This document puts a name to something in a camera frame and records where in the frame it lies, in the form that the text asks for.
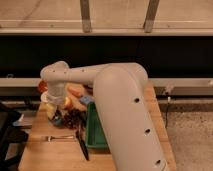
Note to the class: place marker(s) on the black chair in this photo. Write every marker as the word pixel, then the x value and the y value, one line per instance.
pixel 9 134

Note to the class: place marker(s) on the red yellow apple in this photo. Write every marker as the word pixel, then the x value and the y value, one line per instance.
pixel 68 104

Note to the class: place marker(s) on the silver fork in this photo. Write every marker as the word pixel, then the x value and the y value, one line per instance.
pixel 50 138

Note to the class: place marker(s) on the white cup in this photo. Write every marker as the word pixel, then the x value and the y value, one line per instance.
pixel 43 97

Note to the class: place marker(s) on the small metal cup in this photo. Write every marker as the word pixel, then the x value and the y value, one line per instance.
pixel 57 115

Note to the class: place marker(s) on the black handled knife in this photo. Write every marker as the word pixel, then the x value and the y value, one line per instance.
pixel 81 141

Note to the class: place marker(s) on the green plastic tray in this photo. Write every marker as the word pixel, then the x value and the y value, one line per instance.
pixel 95 137

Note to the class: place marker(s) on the red bowl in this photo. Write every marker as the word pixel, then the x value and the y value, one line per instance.
pixel 42 86

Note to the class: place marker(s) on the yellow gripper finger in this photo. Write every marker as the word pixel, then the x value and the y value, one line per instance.
pixel 50 110

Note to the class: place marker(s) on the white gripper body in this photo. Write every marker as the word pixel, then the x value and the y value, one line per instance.
pixel 56 93

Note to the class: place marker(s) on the pine cone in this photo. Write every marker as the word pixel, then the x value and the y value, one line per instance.
pixel 72 119

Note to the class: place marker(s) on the orange carrot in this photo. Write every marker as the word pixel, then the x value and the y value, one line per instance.
pixel 75 92

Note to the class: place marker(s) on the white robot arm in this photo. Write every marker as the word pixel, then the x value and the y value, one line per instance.
pixel 118 91

